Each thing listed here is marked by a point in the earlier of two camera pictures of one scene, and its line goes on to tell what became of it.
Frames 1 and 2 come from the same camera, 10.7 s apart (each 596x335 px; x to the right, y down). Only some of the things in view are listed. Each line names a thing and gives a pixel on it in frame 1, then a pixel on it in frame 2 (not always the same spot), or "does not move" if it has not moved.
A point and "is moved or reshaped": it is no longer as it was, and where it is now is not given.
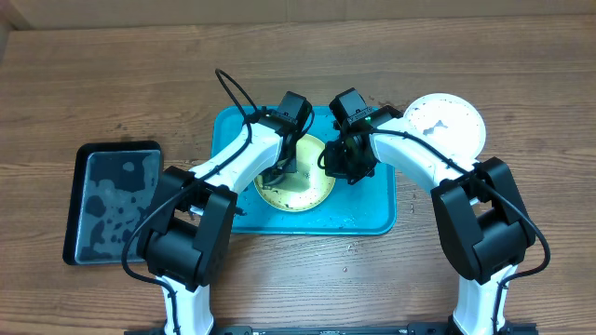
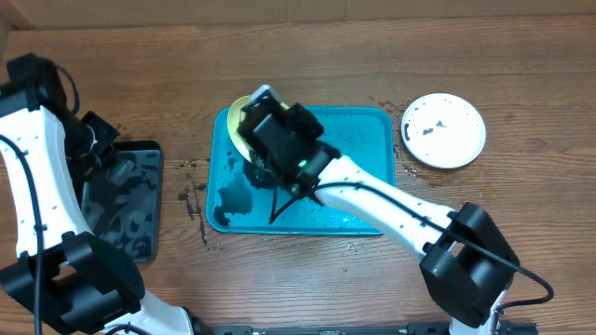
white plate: [449, 123] does not move
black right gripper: [339, 164] to [256, 155]
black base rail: [519, 329] does not move
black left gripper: [288, 167] to [94, 161]
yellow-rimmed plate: [306, 190] is moved or reshaped
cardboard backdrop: [72, 14] does not move
